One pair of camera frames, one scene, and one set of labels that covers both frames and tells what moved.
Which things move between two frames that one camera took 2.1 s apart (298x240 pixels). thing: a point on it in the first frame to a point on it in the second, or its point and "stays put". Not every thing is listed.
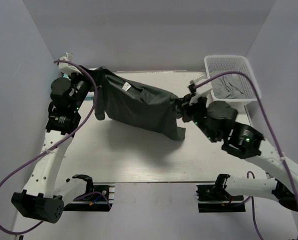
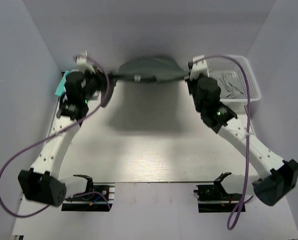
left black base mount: x=100 y=199 stays put
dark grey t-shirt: x=128 y=103 to x=149 y=69
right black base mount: x=212 y=199 stays put
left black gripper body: x=82 y=85 to x=94 y=82
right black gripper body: x=196 y=112 to x=192 y=85
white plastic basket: x=234 y=88 stays put
